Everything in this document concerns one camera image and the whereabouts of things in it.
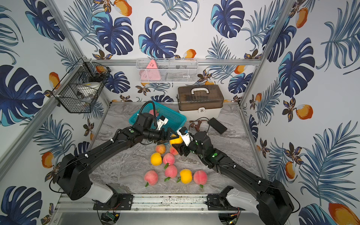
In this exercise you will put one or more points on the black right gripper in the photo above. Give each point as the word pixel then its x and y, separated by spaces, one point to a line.
pixel 184 150

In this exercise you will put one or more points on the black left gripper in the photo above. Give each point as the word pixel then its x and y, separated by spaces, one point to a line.
pixel 163 135

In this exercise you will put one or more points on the yellow red peach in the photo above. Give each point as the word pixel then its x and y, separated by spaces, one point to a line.
pixel 175 140

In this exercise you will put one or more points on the teal plastic basket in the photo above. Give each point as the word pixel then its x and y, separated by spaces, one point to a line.
pixel 175 119

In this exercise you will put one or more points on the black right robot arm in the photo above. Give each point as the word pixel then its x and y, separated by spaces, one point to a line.
pixel 273 201

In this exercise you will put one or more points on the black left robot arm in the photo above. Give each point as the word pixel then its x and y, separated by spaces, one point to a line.
pixel 73 176

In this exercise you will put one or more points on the orange pink peach back middle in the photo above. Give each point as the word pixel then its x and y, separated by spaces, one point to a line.
pixel 173 151

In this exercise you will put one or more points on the orange pink peach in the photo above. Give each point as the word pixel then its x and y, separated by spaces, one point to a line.
pixel 161 149
pixel 173 151

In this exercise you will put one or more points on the orange pink peach back left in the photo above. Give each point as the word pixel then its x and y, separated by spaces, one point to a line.
pixel 161 149

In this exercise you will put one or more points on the small brown tool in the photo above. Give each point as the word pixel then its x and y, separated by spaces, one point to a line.
pixel 196 125

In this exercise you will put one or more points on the black phone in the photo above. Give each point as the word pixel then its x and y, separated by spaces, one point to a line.
pixel 218 126

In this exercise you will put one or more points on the yellow peach middle left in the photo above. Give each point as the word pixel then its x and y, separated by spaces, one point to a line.
pixel 156 159

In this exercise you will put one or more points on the yellow peach front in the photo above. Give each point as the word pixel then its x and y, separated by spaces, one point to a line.
pixel 185 176

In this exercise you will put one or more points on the brown lidded storage box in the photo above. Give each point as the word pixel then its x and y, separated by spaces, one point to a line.
pixel 199 101

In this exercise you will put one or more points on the pink triangle card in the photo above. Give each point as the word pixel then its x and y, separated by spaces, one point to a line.
pixel 151 73

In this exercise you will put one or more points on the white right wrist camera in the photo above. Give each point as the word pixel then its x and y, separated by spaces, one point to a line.
pixel 185 135

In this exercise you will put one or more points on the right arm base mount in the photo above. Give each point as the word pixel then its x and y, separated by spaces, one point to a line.
pixel 218 202

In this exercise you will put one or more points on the clear wall shelf tray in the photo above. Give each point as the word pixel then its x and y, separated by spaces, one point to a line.
pixel 172 70

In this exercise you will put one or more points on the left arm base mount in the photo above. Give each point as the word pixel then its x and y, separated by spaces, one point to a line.
pixel 118 202

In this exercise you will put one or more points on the black wire wall basket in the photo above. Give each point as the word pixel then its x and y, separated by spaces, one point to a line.
pixel 84 83

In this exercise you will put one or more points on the aluminium front rail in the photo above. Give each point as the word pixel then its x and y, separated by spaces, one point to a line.
pixel 161 203

